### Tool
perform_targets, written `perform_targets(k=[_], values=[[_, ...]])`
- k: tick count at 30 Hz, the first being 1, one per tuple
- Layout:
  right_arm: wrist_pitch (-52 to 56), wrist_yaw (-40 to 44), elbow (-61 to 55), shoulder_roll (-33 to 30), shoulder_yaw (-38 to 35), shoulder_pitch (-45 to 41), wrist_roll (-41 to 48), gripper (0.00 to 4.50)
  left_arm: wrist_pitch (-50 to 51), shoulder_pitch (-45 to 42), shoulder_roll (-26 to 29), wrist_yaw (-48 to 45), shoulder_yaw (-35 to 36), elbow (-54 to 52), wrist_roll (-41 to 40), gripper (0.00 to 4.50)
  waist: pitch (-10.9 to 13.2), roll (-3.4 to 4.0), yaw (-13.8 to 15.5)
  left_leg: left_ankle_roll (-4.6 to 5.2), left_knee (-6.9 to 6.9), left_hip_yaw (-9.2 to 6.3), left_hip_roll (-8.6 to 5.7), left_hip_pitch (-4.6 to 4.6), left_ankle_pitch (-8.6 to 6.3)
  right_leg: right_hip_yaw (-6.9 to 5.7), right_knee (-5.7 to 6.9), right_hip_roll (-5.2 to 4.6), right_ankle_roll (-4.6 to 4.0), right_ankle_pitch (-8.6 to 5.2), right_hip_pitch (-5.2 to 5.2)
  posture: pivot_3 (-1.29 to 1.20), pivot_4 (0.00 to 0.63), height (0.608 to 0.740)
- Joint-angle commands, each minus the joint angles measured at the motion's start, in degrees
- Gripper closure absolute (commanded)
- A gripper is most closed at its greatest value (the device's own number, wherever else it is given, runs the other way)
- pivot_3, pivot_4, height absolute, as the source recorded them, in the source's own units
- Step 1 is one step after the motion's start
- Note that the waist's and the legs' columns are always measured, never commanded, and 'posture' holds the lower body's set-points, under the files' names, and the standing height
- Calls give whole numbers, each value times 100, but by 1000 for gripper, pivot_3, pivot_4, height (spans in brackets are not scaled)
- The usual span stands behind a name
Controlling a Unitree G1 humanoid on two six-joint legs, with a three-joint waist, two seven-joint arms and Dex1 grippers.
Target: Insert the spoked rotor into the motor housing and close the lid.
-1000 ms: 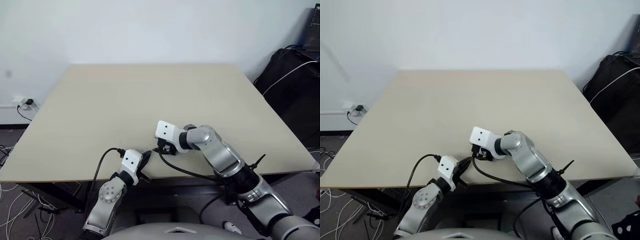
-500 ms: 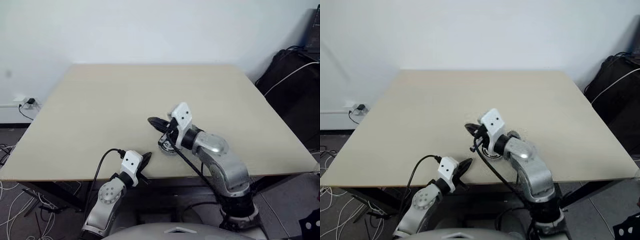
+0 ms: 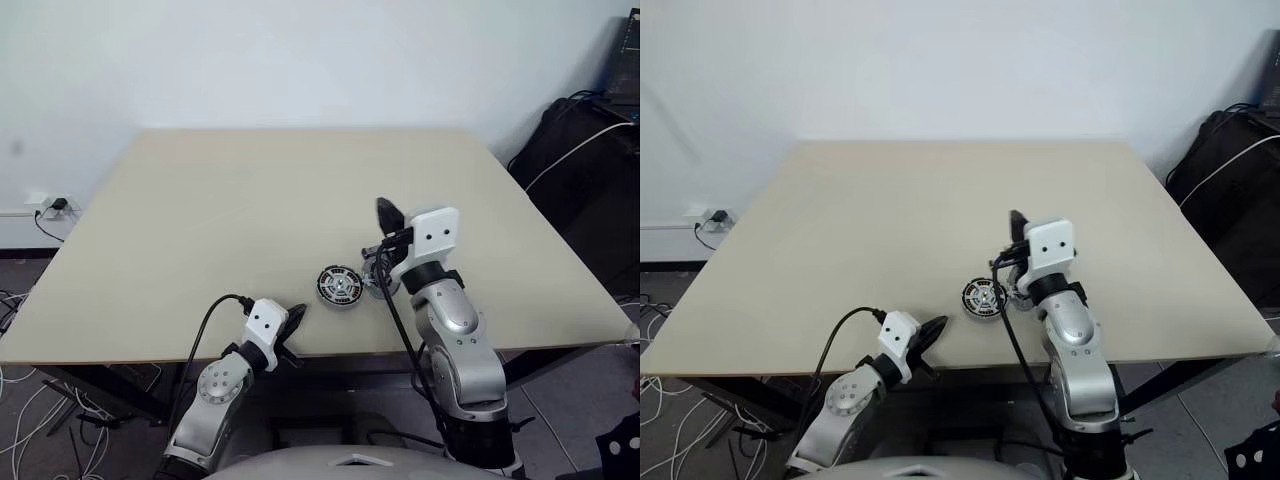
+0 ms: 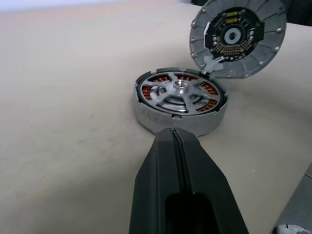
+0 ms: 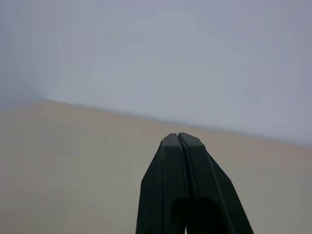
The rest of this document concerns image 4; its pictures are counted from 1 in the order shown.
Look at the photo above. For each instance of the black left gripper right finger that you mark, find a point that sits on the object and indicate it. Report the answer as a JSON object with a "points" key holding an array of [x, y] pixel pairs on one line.
{"points": [[207, 175]]}

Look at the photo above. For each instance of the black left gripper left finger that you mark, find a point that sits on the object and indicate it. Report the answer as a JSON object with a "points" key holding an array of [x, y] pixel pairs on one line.
{"points": [[153, 182]]}

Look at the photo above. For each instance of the silver motor housing copper windings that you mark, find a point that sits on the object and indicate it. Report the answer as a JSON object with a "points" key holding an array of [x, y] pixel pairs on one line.
{"points": [[146, 118]]}

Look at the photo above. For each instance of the silver spoked motor rotor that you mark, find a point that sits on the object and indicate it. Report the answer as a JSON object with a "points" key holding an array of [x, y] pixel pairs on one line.
{"points": [[180, 88]]}

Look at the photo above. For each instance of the round silver metal disc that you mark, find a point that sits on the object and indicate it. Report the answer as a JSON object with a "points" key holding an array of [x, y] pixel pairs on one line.
{"points": [[243, 65]]}

